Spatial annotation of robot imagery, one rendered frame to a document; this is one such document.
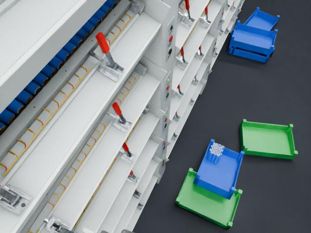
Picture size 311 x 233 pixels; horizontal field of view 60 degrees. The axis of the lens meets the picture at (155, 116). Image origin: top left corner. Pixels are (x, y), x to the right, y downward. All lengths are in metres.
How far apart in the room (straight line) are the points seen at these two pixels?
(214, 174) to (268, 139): 0.45
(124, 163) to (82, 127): 0.40
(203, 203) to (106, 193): 0.83
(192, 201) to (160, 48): 1.04
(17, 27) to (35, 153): 0.20
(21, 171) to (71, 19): 0.23
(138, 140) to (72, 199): 0.34
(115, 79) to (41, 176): 0.21
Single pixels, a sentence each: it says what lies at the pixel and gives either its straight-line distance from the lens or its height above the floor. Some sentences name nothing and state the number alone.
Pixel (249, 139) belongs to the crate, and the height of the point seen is 0.00.
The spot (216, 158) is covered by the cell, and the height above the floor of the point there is 0.07.
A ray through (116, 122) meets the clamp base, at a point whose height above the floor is 0.93.
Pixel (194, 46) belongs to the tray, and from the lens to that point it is 1.16.
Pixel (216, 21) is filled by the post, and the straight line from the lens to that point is 1.47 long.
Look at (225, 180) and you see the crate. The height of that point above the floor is 0.07.
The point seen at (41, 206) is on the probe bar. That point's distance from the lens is 0.60.
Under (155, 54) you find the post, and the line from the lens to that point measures 0.71.
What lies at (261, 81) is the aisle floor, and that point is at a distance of 2.09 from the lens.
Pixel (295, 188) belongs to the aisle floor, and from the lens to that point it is 1.75.
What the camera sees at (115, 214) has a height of 0.51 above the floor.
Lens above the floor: 1.49
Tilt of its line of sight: 57 degrees down
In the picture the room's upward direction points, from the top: straight up
